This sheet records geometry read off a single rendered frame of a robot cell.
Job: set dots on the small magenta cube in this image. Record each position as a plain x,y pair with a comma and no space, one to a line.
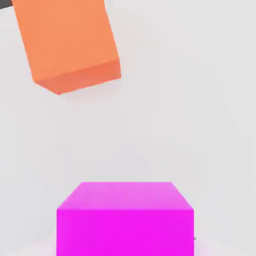
125,224

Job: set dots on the large orange box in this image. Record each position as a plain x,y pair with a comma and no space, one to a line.
68,44

